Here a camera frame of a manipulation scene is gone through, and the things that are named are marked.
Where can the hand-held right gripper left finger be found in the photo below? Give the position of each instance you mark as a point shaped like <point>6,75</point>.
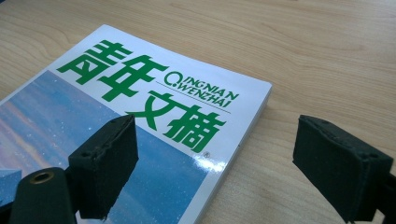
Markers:
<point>104,165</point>

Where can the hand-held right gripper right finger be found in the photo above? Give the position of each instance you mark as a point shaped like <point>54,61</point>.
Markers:
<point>339,168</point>

